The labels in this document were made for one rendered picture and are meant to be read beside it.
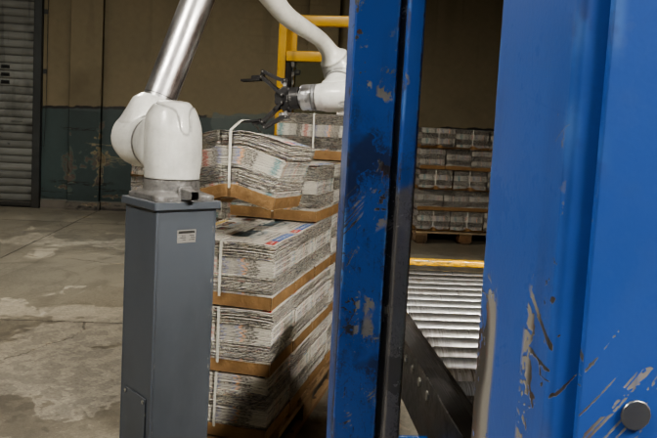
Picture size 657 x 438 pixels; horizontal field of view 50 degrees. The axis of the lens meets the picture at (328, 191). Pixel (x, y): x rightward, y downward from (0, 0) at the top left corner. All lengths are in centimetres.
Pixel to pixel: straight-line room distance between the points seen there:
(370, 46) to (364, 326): 32
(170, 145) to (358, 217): 121
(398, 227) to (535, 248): 59
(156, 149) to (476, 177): 636
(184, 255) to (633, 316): 181
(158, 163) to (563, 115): 179
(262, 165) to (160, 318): 64
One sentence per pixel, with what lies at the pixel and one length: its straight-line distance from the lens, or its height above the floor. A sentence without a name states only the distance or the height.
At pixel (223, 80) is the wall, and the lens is 945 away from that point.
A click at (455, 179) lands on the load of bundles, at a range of 801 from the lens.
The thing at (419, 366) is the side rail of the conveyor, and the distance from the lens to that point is 134.
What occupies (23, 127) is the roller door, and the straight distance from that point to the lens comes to 988.
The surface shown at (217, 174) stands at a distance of 239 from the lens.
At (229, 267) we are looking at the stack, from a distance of 242.
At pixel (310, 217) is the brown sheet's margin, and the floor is 86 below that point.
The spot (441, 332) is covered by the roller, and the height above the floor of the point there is 80.
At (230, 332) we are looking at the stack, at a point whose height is 51.
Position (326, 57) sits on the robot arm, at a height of 146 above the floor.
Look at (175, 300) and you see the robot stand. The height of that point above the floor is 73.
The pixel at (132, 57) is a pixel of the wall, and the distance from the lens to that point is 963.
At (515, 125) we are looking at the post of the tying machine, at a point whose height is 122.
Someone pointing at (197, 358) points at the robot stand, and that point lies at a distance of 210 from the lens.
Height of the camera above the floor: 122
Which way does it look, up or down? 5 degrees down
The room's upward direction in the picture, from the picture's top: 3 degrees clockwise
